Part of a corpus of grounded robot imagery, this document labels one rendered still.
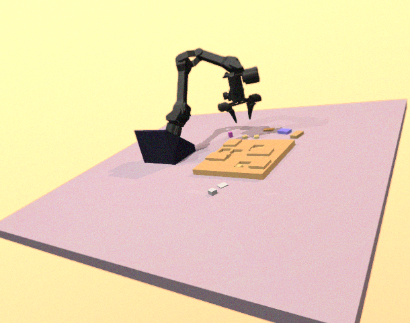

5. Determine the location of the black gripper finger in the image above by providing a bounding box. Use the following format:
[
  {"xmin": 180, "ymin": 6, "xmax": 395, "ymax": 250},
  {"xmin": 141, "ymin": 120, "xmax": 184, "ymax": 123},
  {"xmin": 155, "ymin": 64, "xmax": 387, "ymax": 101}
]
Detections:
[
  {"xmin": 227, "ymin": 109, "xmax": 237, "ymax": 123},
  {"xmin": 246, "ymin": 103, "xmax": 256, "ymax": 120}
]

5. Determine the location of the purple block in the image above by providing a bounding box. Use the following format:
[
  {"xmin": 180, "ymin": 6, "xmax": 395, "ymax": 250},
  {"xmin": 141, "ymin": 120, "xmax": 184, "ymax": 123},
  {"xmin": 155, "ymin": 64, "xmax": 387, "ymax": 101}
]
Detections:
[{"xmin": 277, "ymin": 128, "xmax": 292, "ymax": 135}]

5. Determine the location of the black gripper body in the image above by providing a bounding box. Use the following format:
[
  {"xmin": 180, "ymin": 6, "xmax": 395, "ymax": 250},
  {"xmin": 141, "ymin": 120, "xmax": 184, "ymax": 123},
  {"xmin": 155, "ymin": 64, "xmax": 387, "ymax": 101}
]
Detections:
[{"xmin": 218, "ymin": 86, "xmax": 262, "ymax": 112}]

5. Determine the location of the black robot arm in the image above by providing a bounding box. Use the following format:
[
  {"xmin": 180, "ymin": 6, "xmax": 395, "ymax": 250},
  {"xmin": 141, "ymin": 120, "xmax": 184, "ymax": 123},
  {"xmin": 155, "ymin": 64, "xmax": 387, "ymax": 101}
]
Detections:
[{"xmin": 165, "ymin": 48, "xmax": 260, "ymax": 137}]

